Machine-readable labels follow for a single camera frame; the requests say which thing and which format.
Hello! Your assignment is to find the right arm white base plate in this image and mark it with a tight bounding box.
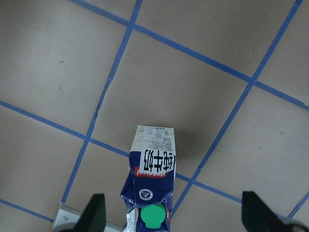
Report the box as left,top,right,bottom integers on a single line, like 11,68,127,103
52,202,126,232

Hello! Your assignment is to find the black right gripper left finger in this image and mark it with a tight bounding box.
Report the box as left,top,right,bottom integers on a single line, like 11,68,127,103
74,193,106,232

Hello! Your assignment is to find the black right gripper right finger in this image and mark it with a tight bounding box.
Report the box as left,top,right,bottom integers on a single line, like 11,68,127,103
242,191,287,232

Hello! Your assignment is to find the blue white milk carton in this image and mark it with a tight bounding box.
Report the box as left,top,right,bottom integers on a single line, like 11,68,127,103
120,125,176,232

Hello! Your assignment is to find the brown paper table cover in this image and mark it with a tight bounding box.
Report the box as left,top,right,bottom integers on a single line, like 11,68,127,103
0,0,309,232

